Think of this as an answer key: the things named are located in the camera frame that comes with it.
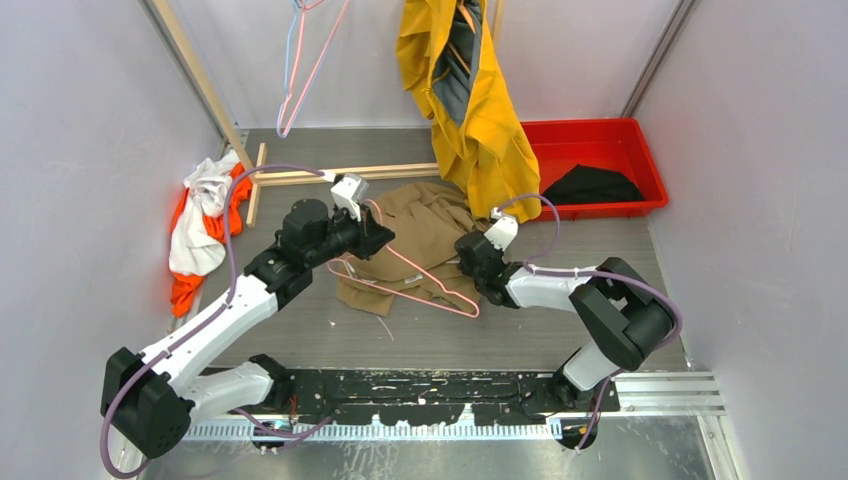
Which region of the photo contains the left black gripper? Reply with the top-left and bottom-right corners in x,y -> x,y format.
306,200 -> 394,269

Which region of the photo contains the tan brown garment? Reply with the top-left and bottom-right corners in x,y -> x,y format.
334,182 -> 495,318

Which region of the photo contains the yellow pleated skirt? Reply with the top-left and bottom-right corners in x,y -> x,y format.
396,1 -> 542,222

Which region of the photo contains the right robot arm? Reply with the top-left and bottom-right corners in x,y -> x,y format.
454,232 -> 680,411

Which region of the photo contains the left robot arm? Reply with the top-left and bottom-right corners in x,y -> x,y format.
100,199 -> 395,461

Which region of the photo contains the wooden clothes rack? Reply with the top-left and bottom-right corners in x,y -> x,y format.
152,0 -> 508,230

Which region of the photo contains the black garment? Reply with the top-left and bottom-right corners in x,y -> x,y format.
542,165 -> 645,205

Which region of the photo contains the white cloth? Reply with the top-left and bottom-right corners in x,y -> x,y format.
169,150 -> 240,276

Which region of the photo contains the orange cloth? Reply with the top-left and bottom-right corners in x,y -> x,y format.
168,163 -> 252,318

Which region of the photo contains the red plastic bin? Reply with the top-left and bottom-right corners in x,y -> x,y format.
522,118 -> 669,221

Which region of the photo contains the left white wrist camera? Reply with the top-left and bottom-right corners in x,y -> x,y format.
321,170 -> 369,222

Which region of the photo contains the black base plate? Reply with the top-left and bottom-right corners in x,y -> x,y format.
246,369 -> 620,427

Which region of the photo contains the blue wire hanger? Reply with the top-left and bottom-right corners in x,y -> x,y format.
275,1 -> 308,138

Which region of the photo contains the aluminium rail frame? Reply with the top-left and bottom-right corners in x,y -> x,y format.
117,369 -> 744,479

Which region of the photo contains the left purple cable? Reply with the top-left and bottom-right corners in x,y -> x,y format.
99,164 -> 336,480

